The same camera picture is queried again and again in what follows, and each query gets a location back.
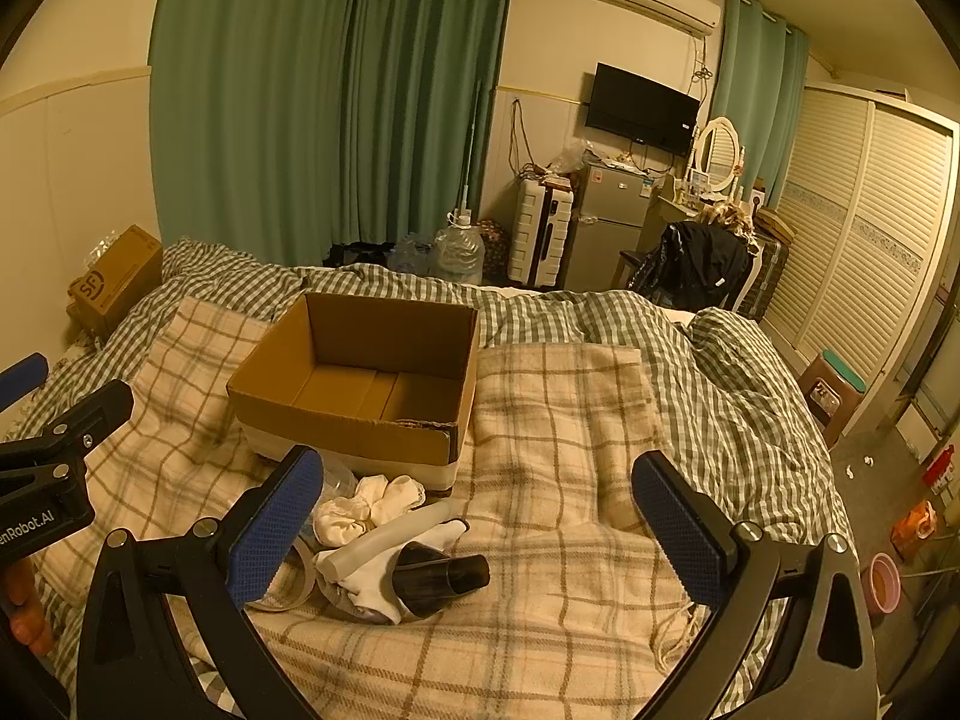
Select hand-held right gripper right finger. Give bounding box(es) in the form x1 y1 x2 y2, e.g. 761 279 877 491
631 450 880 720

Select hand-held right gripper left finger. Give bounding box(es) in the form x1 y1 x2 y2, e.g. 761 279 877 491
77 445 325 720

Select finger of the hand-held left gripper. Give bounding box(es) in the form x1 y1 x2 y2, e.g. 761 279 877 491
0 352 50 410
0 379 134 477

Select clear tape roll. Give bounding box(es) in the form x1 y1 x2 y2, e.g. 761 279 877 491
246 538 317 613

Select white plastic bag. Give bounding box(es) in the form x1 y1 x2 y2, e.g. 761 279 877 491
313 481 374 548

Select clear plastic jar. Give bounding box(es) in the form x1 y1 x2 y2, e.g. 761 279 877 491
319 450 362 502

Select grey white cloth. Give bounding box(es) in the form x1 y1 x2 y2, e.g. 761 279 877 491
319 547 410 627

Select white plastic tube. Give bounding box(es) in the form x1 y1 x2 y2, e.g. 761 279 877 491
315 501 470 582

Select white sock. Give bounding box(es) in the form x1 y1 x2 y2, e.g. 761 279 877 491
369 475 427 527

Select cardboard box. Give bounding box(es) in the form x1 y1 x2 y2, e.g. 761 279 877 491
226 292 481 487

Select black hair dryer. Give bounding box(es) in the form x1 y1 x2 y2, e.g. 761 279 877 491
390 544 492 620

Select person's left hand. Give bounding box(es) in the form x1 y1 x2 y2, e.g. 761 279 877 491
0 559 57 657

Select beige plaid blanket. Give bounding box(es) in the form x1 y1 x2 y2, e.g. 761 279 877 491
37 296 758 720

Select brown shipping carton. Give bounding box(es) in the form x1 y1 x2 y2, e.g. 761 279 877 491
67 223 164 338

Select brown stool teal seat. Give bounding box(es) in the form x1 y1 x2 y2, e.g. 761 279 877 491
799 349 868 451

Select pink basin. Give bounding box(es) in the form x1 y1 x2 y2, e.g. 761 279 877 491
859 553 901 613

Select green checked duvet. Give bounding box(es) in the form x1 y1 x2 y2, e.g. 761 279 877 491
0 240 837 720

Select orange bag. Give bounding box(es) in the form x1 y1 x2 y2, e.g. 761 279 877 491
891 501 938 562

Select white chair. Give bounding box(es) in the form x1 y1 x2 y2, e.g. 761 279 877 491
718 238 763 316

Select dark vanity stool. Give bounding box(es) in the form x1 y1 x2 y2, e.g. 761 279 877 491
618 247 653 290

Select plaid fabric case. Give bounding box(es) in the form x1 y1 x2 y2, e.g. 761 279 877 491
739 232 793 320

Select black jacket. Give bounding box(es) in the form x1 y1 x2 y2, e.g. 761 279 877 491
634 221 751 308

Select red spray can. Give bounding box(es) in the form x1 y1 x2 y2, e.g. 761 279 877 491
922 444 958 497

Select black floor bag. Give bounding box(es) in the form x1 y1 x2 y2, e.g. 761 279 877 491
326 242 395 269

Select vanity desk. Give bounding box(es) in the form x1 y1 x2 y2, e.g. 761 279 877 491
641 191 722 271

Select grey small fridge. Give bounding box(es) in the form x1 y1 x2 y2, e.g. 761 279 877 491
566 161 655 290

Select leopard print scarf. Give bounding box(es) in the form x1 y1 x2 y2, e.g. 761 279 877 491
701 202 755 238

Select white hard suitcase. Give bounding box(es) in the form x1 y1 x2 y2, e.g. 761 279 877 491
508 178 577 287

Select brown patterned bag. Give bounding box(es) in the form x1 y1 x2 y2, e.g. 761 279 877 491
476 219 515 278

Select large clear water jug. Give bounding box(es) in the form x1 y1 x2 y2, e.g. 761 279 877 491
433 211 485 286

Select white louvred wardrobe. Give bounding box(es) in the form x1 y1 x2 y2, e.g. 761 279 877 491
757 82 960 421

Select white oval vanity mirror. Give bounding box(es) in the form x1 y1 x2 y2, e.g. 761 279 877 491
694 118 747 196

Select crumpled clear plastic bag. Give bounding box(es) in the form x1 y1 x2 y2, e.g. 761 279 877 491
551 139 593 181

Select white pole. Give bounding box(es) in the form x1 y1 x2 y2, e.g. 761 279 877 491
457 90 481 220

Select narrow green curtain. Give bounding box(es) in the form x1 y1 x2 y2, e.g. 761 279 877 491
709 0 811 205

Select black wall television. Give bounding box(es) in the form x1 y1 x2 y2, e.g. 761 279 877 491
585 64 702 155

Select hanging wall cables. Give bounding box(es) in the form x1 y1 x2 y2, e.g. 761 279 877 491
508 97 527 175

